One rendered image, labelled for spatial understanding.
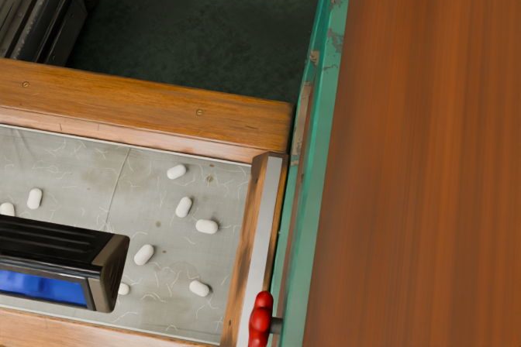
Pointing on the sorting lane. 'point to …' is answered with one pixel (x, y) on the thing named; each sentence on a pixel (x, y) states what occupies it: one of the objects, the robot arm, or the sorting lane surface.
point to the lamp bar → (61, 263)
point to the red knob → (263, 321)
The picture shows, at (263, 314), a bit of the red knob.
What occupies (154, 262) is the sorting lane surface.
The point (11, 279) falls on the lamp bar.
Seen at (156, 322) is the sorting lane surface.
